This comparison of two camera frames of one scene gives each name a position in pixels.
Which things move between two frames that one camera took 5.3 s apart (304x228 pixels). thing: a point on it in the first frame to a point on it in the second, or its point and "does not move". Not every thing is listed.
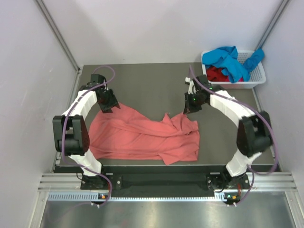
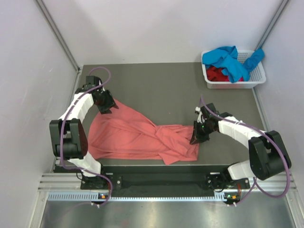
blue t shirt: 227,57 does not move
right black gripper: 188,108 to 197,137
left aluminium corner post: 67,47 does not move
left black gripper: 106,108 does not move
